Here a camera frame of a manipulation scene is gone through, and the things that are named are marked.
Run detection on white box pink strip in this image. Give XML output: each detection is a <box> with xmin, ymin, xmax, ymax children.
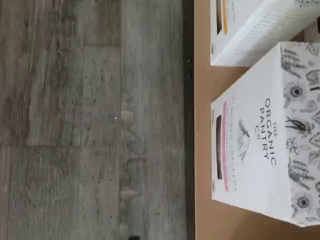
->
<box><xmin>210</xmin><ymin>41</ymin><xmax>320</xmax><ymax>228</ymax></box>

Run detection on white box orange strip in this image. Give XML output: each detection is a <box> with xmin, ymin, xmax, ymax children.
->
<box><xmin>209</xmin><ymin>0</ymin><xmax>320</xmax><ymax>68</ymax></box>

